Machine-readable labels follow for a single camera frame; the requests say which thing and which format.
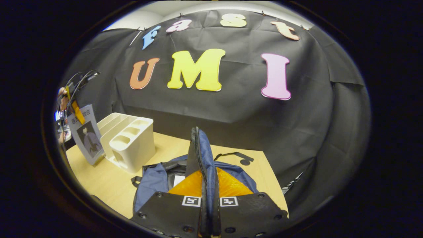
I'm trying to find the black backdrop cloth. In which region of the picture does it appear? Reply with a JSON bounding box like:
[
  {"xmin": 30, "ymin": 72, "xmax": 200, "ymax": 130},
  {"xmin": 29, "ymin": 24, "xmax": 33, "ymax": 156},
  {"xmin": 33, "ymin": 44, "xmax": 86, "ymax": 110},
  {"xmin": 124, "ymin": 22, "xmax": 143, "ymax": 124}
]
[{"xmin": 61, "ymin": 9, "xmax": 371, "ymax": 218}]

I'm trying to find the colourful background clutter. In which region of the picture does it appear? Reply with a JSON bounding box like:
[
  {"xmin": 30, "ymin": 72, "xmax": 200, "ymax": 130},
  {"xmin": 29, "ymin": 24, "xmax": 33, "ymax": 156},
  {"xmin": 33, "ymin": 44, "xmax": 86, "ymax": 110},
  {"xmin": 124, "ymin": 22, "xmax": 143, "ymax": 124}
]
[{"xmin": 55, "ymin": 109, "xmax": 71, "ymax": 143}]

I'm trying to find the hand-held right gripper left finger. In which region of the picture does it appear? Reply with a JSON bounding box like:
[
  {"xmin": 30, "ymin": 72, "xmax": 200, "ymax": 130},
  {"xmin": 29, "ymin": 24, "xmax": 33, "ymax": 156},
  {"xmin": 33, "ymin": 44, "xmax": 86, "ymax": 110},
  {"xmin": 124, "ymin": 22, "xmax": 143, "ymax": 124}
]
[{"xmin": 131, "ymin": 170, "xmax": 203, "ymax": 238}]

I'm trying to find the blue schoolbag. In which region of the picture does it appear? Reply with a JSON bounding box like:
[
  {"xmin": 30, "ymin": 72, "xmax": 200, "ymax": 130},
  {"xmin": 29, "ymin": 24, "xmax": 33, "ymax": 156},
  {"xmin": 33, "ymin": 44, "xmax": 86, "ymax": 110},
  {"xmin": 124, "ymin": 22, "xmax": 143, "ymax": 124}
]
[{"xmin": 132, "ymin": 127, "xmax": 259, "ymax": 215}]

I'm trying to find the grey book with dark picture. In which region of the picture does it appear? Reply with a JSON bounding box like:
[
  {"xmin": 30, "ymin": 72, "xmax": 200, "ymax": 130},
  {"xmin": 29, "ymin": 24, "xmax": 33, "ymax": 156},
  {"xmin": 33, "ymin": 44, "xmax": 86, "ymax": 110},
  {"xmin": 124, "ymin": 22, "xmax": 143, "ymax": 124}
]
[{"xmin": 67, "ymin": 104, "xmax": 105, "ymax": 166}]

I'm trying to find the cream plastic bookshelf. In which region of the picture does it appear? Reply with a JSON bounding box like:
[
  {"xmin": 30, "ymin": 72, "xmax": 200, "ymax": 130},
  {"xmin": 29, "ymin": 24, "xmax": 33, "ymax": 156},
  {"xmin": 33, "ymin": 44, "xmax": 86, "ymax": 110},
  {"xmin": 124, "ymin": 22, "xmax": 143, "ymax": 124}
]
[{"xmin": 97, "ymin": 112, "xmax": 156, "ymax": 174}]

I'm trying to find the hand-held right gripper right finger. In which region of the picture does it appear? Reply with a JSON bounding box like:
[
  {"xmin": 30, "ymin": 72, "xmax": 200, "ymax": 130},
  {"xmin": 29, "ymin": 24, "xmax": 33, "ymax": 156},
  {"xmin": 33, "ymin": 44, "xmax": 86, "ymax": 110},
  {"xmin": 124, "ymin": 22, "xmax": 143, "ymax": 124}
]
[{"xmin": 213, "ymin": 167, "xmax": 288, "ymax": 238}]

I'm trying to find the black cable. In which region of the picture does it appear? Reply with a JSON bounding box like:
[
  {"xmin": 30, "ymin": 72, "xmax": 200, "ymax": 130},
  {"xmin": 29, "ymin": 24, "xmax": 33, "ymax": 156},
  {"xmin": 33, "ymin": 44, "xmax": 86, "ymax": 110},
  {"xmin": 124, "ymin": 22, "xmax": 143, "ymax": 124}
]
[{"xmin": 60, "ymin": 69, "xmax": 100, "ymax": 113}]

